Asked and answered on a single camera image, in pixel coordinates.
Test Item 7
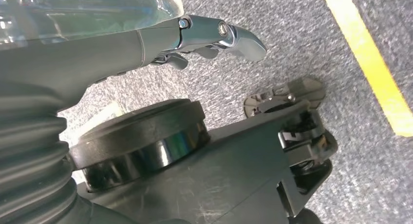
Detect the black round robot joint cover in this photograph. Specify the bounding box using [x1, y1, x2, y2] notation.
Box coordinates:
[68, 99, 211, 192]

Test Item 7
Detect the yellow floor tape square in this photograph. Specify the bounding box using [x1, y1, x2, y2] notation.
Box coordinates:
[321, 0, 413, 138]

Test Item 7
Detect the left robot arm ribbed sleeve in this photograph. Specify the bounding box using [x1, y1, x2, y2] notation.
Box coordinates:
[0, 81, 139, 224]

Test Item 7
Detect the black robot leg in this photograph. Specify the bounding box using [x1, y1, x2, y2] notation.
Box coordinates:
[77, 100, 339, 224]

